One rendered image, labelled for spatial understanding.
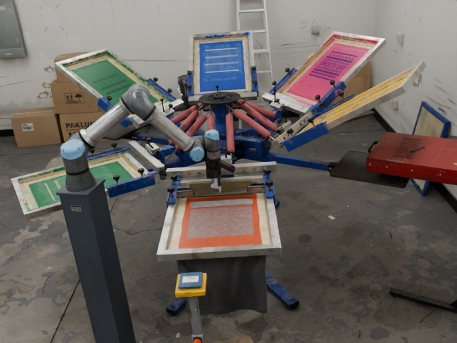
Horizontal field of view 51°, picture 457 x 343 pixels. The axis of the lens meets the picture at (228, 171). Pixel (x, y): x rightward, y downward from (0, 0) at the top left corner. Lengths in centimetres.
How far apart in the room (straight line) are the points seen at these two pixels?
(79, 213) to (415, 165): 182
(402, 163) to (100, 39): 494
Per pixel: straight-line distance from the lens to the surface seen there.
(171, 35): 672
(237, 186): 274
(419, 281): 378
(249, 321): 335
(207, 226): 251
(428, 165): 285
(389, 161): 286
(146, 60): 683
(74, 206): 258
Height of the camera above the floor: 225
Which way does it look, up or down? 25 degrees down
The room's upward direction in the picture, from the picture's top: 5 degrees counter-clockwise
